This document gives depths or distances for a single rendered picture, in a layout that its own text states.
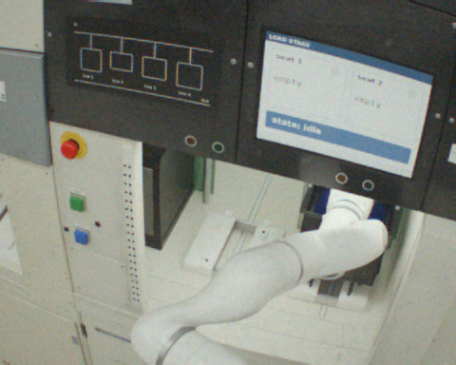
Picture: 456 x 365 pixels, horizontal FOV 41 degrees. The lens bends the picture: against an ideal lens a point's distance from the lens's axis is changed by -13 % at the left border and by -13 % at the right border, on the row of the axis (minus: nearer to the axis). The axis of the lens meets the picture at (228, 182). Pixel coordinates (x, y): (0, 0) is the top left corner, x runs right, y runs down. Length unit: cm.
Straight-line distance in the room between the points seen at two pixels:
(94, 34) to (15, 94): 26
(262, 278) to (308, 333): 65
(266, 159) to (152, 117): 21
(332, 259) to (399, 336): 28
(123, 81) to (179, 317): 43
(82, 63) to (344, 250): 58
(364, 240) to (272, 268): 27
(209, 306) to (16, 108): 61
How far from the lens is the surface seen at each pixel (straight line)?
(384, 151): 113
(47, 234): 158
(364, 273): 162
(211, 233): 180
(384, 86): 106
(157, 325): 104
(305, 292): 167
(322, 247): 120
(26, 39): 128
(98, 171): 136
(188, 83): 115
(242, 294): 100
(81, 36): 120
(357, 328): 167
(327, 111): 110
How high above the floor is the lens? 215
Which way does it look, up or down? 40 degrees down
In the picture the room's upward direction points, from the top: 4 degrees clockwise
